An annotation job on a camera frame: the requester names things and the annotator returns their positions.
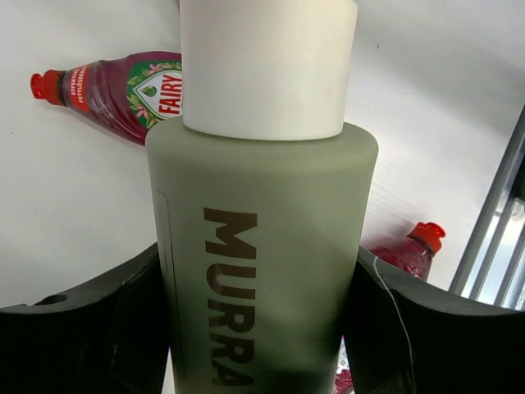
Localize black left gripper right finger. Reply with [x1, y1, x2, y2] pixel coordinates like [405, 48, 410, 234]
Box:
[344, 249, 524, 393]

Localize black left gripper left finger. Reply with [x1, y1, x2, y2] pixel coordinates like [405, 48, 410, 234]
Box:
[1, 245, 169, 394]

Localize red dish soap bottle back-label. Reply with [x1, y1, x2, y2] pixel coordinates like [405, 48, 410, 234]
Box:
[333, 222, 446, 393]

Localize sage green Murray bottle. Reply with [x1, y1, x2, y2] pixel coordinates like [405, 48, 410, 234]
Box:
[146, 1, 378, 393]

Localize red Fairy dish soap bottle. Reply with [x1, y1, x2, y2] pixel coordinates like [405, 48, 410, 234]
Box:
[30, 51, 183, 145]

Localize aluminium mounting rail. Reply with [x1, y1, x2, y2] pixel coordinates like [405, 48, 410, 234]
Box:
[449, 113, 524, 311]

